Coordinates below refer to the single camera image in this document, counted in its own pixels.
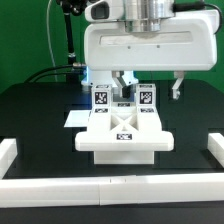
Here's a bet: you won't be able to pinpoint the white chair back frame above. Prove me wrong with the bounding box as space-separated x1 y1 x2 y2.
75 104 174 152

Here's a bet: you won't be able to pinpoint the white U-shaped fence wall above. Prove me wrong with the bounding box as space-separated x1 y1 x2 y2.
0 138 224 208

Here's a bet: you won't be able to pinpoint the white tagged cube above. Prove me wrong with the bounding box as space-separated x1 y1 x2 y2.
136 84 156 106
92 85 112 107

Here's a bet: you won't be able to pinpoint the white tagged base sheet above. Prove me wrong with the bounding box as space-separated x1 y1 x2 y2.
64 110 90 127

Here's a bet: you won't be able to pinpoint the white cable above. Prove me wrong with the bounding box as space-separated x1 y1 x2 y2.
45 0 58 83

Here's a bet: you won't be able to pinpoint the black cables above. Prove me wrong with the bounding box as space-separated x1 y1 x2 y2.
22 61 87 84

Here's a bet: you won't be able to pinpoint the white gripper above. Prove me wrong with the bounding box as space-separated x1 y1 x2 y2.
84 0 218 100

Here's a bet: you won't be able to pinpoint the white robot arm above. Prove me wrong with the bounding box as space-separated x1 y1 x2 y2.
84 0 222 88

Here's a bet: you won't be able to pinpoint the white chair seat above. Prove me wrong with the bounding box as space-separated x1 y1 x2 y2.
94 151 154 164

